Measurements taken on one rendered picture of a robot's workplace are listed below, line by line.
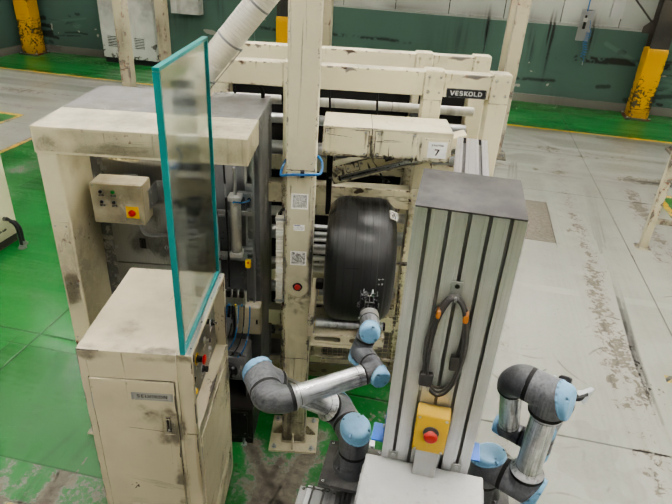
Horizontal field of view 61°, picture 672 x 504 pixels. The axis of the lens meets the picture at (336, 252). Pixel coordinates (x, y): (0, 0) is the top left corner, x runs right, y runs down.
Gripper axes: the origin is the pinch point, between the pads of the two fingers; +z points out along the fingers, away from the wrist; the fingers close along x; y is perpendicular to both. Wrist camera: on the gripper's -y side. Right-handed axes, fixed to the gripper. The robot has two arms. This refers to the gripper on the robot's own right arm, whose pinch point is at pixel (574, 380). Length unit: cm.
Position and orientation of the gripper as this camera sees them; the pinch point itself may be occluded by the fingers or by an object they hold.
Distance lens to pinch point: 248.6
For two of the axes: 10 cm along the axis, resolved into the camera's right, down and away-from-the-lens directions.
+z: 6.2, -3.5, 7.0
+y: 0.5, 9.1, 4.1
